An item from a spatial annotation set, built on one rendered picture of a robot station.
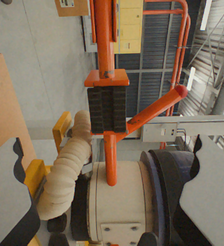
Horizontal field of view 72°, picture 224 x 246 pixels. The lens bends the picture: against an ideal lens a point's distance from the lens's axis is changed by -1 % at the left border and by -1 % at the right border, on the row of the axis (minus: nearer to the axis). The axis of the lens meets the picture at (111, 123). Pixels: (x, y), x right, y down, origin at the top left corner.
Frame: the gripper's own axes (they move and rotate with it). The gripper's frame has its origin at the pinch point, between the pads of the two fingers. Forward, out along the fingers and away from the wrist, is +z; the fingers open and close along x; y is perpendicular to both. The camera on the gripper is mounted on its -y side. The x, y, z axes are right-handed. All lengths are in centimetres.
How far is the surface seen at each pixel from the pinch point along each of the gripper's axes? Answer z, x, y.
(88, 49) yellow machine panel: 748, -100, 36
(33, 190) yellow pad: 4.1, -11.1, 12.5
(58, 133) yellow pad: 18.0, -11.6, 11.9
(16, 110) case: 31.9, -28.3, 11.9
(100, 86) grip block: 9.4, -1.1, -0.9
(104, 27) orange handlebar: 10.3, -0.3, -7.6
